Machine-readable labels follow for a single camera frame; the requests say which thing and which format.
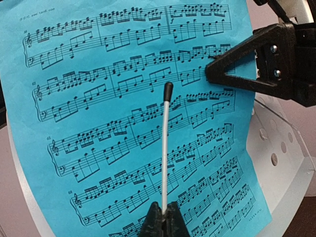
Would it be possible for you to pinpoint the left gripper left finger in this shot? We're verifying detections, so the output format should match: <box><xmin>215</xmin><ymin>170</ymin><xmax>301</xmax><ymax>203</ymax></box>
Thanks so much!
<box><xmin>138</xmin><ymin>201</ymin><xmax>163</xmax><ymax>237</ymax></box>

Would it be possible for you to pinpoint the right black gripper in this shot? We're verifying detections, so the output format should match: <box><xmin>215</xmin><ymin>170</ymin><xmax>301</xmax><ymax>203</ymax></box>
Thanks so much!
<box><xmin>205</xmin><ymin>22</ymin><xmax>316</xmax><ymax>108</ymax></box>

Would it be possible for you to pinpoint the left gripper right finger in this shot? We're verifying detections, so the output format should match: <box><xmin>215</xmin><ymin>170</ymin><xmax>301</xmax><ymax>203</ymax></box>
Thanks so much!
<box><xmin>164</xmin><ymin>201</ymin><xmax>190</xmax><ymax>237</ymax></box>

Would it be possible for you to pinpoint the white perforated music stand desk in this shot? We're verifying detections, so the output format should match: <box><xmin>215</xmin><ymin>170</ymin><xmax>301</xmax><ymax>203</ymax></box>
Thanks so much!
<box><xmin>3</xmin><ymin>80</ymin><xmax>314</xmax><ymax>237</ymax></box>

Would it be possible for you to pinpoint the blue sheet music paper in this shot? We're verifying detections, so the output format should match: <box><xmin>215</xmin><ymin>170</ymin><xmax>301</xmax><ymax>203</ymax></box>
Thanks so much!
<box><xmin>0</xmin><ymin>0</ymin><xmax>272</xmax><ymax>237</ymax></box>

